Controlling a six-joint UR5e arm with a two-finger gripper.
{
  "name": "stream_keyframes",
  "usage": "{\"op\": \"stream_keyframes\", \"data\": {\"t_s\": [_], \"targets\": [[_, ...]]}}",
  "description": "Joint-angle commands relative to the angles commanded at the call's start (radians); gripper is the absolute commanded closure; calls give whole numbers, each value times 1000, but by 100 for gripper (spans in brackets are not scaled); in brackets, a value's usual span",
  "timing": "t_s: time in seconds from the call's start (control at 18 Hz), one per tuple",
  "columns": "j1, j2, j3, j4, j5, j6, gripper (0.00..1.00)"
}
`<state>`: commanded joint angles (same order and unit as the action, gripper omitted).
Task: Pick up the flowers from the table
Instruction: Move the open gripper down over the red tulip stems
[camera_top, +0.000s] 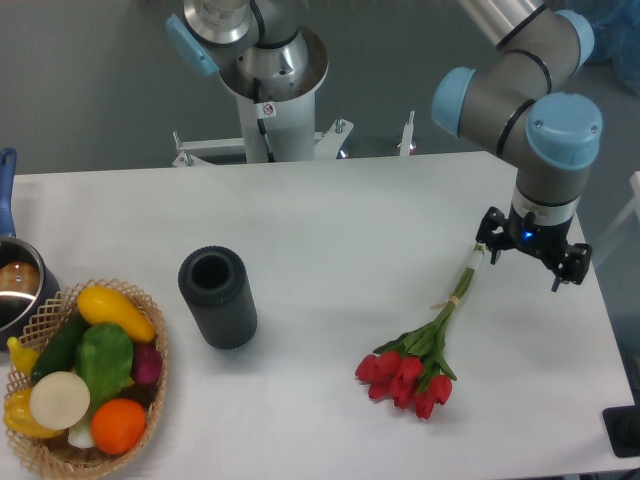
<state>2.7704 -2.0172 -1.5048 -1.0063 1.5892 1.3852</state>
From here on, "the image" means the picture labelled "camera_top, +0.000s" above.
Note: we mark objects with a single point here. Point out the black device at edge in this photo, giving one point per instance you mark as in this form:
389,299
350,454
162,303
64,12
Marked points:
622,426

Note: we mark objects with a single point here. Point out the purple red onion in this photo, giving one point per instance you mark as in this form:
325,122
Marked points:
147,364

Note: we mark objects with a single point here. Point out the yellow squash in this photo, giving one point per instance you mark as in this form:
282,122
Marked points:
99,305

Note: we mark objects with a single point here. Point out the green lettuce leaf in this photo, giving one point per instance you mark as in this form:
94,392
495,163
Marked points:
104,360

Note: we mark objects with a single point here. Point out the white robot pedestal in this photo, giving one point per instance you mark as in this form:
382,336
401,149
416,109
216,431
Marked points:
275,93

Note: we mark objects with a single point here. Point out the dark grey ribbed vase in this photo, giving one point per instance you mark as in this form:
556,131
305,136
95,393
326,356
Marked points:
214,283

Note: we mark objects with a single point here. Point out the orange fruit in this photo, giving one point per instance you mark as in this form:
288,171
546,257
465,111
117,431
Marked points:
118,425

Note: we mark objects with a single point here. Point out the yellow bell pepper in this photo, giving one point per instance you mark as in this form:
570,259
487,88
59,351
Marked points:
18,417

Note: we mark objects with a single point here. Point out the woven wicker basket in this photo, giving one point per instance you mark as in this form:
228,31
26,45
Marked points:
73,455

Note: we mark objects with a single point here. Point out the green cucumber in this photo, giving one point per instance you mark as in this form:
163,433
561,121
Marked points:
60,352

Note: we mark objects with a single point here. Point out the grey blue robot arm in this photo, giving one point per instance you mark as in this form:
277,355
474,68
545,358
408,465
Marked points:
516,111

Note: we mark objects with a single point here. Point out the red tulip bouquet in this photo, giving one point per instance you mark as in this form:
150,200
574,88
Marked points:
411,370

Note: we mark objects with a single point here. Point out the blue handled saucepan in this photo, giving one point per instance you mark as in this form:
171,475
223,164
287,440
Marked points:
26,281

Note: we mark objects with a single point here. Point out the white round radish slice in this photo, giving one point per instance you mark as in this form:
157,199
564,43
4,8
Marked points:
59,400

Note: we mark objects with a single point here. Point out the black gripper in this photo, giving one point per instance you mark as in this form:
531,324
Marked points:
569,263

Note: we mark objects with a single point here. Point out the white frame at right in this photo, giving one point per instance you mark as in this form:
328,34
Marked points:
619,228

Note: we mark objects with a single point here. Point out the blue plastic bag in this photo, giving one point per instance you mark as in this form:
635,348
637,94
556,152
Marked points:
616,31

